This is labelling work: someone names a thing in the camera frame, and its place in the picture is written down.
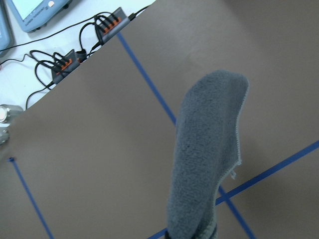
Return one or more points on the grey-blue microfibre towel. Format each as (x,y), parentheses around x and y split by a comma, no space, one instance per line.
(207,149)

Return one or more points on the blue teach pendant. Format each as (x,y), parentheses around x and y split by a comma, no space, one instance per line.
(33,14)

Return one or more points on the silver metal post foot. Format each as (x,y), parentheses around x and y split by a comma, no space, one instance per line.
(7,114)

